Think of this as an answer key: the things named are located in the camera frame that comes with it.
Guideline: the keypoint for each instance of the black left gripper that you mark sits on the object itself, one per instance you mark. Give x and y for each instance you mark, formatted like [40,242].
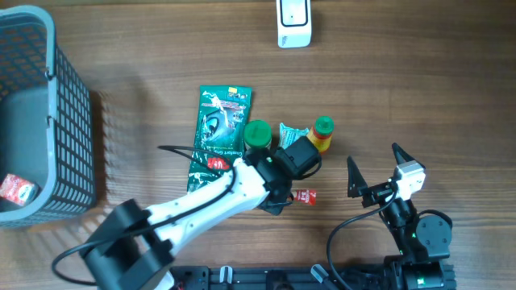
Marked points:
[276,206]

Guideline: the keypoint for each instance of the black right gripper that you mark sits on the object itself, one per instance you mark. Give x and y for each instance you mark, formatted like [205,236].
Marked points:
[357,186]

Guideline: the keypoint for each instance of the red small sachet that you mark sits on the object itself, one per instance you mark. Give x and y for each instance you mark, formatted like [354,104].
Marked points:
[305,196]

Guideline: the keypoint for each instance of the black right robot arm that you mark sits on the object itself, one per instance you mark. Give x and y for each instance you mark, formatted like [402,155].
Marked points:
[422,238]

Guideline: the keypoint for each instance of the red snack pack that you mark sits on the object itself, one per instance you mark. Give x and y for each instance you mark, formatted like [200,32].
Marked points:
[17,190]

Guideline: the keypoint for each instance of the green lid small jar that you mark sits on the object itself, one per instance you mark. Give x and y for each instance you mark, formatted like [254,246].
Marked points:
[257,134]

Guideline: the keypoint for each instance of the grey plastic shopping basket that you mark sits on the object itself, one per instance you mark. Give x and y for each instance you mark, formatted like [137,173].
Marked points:
[46,121]

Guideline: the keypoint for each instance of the sriracha sauce bottle green cap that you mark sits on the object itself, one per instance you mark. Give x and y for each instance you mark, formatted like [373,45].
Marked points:
[320,134]

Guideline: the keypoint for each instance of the light teal tissue pack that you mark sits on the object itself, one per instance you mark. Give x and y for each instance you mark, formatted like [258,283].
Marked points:
[289,135]

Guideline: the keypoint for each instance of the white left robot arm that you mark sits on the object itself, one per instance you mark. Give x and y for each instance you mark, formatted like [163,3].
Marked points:
[135,248]

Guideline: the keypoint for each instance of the white barcode scanner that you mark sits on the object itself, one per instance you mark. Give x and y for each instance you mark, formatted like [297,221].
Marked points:
[294,24]

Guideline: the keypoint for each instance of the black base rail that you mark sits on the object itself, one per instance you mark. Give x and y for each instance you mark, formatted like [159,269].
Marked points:
[365,276]

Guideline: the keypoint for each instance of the green 3M gloves packet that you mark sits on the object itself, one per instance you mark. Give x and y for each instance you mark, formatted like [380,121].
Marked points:
[223,113]

